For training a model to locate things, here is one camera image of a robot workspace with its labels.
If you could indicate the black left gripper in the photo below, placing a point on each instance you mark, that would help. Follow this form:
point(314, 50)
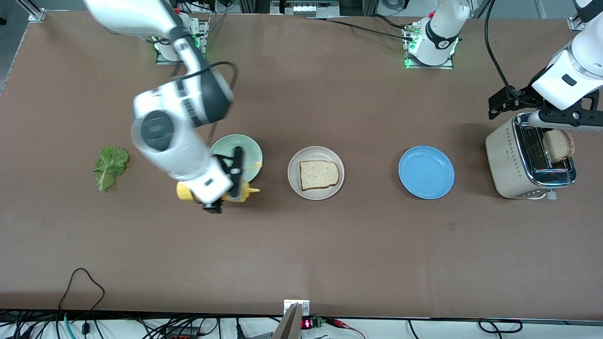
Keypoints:
point(510, 97)

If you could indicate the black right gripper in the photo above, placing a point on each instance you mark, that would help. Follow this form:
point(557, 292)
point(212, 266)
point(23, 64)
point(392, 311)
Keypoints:
point(237, 168)

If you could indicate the yellow squeeze bottle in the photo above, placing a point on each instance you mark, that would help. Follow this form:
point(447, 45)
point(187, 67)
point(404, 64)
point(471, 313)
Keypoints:
point(183, 192)

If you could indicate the toasted brown bread slice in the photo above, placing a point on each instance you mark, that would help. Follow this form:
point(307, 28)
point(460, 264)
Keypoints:
point(558, 146)

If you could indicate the green lettuce leaf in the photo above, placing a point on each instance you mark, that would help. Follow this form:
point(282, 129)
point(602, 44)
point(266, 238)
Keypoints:
point(110, 165)

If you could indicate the pale bread slice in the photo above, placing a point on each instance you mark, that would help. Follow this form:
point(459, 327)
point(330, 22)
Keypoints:
point(318, 174)

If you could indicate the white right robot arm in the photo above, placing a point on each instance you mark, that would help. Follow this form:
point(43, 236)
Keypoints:
point(160, 132)

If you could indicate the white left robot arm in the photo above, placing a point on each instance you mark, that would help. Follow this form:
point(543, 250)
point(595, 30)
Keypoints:
point(565, 80)

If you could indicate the mint green plate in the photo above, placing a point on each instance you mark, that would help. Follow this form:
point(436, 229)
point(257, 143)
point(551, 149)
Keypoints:
point(249, 150)

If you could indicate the beige plate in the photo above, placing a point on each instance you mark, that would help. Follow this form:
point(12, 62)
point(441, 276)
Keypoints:
point(294, 186)

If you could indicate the blue plate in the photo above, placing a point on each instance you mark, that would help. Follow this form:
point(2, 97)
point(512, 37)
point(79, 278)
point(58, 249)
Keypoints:
point(426, 173)

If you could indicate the beige chrome toaster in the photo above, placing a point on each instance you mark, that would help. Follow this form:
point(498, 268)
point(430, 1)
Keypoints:
point(506, 165)

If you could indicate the small red display module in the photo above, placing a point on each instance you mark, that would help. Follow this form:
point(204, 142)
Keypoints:
point(307, 324)

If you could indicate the grey electrical box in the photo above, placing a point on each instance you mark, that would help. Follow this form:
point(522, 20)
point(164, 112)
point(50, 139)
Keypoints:
point(304, 8)

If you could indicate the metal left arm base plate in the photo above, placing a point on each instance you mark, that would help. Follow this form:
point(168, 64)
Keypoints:
point(428, 66)

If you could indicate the aluminium frame profile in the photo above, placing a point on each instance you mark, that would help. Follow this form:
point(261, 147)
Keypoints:
point(575, 23)
point(33, 12)

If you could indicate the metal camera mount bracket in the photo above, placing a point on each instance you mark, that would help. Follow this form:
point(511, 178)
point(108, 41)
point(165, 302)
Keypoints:
point(294, 325)

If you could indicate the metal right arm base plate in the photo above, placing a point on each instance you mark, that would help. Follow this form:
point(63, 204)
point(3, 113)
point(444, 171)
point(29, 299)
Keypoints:
point(205, 26)

